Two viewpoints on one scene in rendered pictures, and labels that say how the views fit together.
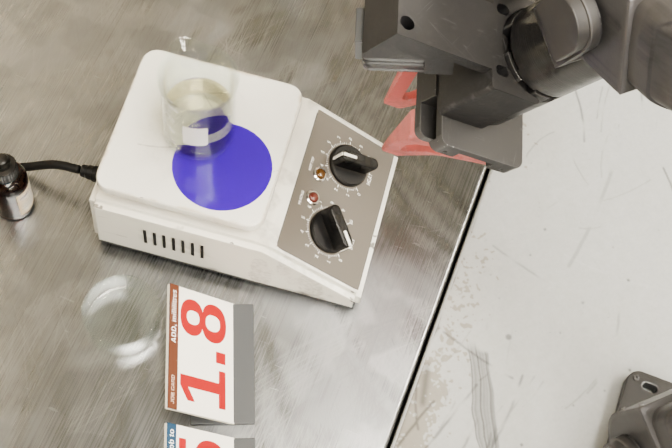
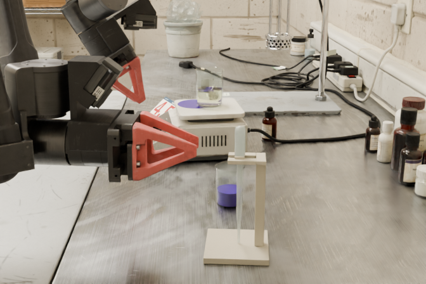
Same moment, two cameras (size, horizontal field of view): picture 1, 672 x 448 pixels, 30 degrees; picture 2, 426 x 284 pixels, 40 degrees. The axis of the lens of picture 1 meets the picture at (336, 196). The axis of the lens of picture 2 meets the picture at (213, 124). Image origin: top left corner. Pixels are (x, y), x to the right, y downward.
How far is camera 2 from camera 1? 1.55 m
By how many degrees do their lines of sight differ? 101
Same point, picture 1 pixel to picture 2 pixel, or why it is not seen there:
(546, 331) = not seen: hidden behind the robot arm
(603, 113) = (41, 193)
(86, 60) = (283, 162)
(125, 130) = (234, 103)
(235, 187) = (187, 102)
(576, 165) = (54, 179)
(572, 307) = not seen: hidden behind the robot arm
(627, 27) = not seen: outside the picture
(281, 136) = (180, 109)
